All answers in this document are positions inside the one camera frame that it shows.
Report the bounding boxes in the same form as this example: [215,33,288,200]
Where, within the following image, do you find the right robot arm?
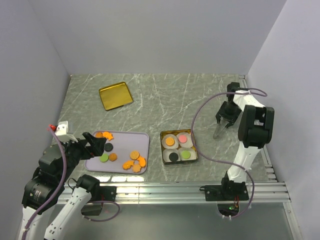
[214,82,275,201]

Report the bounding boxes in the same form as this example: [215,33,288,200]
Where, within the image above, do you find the orange leaf cookie bottom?
[132,164,142,173]

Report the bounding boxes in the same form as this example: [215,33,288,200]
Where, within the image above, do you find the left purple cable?
[21,124,68,240]

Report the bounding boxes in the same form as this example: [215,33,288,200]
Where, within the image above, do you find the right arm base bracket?
[199,184,251,218]

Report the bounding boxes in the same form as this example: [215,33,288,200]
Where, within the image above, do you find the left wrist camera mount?
[49,120,78,143]

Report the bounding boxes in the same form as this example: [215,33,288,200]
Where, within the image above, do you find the white paper cup bottom-right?
[178,147,197,161]

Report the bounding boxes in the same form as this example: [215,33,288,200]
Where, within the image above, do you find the black sandwich cookie left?
[104,142,114,152]

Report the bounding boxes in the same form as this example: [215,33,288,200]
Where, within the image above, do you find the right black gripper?
[215,101,242,128]

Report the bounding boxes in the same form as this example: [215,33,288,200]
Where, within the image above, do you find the lilac plastic tray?
[84,130,150,175]

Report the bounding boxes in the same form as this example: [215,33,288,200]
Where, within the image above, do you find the orange fish cookie top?
[102,131,114,141]

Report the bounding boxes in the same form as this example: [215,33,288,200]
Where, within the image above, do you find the round waffle cookie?
[165,136,176,147]
[129,150,140,161]

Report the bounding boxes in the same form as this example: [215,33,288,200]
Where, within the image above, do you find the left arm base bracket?
[81,186,117,216]

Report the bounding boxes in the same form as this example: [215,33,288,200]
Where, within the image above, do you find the pink macaron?
[178,134,188,143]

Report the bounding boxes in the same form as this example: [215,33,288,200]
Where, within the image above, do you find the metal tongs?
[212,122,226,139]

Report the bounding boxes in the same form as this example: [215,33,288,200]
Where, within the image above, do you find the orange fish cookie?
[122,160,135,170]
[137,156,147,168]
[102,131,114,141]

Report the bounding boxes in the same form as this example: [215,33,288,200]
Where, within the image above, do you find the black white sandwich cookie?
[169,152,179,162]

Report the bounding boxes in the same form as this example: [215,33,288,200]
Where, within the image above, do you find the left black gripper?
[57,130,106,182]

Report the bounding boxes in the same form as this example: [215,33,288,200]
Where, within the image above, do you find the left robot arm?
[18,128,107,240]

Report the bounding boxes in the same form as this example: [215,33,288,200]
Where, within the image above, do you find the green macaron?
[99,153,109,163]
[181,150,191,160]

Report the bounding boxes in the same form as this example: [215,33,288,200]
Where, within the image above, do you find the white paper cup top-right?
[176,132,193,148]

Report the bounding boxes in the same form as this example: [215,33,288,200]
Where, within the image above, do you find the aluminium rail frame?
[59,73,302,240]

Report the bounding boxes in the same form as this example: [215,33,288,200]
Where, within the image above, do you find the orange fish cookie right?
[137,156,147,168]

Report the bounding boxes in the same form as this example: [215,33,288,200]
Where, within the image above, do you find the gold cookie tin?
[160,128,198,166]

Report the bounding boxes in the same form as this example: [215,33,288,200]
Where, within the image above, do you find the orange fish cookie bottom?
[122,160,135,170]

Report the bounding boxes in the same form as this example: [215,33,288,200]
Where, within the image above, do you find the gold tin lid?
[98,81,134,111]

